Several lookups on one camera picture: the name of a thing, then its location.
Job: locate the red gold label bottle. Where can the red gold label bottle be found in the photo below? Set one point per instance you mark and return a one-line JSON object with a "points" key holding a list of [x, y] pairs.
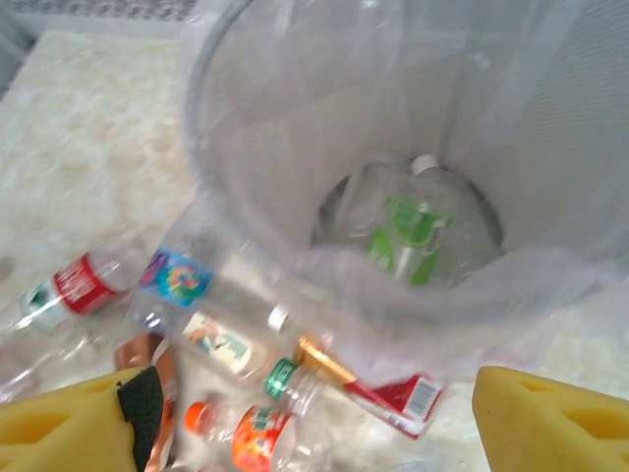
{"points": [[393, 398]]}

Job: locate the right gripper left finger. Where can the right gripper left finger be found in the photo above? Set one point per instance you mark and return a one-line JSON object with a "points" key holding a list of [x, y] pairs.
{"points": [[59, 428]]}

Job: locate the clear plastic bin liner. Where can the clear plastic bin liner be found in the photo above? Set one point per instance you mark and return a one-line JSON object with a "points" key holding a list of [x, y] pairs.
{"points": [[344, 305]]}

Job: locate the square clear crane label bottle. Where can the square clear crane label bottle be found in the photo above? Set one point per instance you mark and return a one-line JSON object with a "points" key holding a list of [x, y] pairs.
{"points": [[226, 351]]}

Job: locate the green neck band clear bottle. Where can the green neck band clear bottle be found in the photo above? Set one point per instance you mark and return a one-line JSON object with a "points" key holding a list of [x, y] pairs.
{"points": [[281, 377]]}

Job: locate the grey mesh bin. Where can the grey mesh bin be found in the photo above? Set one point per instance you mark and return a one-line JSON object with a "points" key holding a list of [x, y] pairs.
{"points": [[540, 98]]}

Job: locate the blue cap colourful label bottle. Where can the blue cap colourful label bottle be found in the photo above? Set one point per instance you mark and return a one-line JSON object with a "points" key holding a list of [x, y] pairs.
{"points": [[179, 277]]}

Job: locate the small orange label bottle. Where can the small orange label bottle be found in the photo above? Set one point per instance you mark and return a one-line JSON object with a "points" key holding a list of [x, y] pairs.
{"points": [[258, 435]]}

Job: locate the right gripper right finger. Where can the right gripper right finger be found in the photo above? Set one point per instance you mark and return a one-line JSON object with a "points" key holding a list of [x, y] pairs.
{"points": [[550, 432]]}

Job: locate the brown chocolate milk bottle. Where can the brown chocolate milk bottle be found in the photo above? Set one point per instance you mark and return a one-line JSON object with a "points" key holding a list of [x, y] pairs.
{"points": [[132, 351]]}

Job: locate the green label white cap bottle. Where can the green label white cap bottle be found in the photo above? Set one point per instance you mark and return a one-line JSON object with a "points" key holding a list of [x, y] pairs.
{"points": [[413, 231]]}

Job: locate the red teal label water bottle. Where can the red teal label water bottle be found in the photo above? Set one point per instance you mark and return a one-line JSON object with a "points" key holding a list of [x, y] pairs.
{"points": [[78, 285]]}

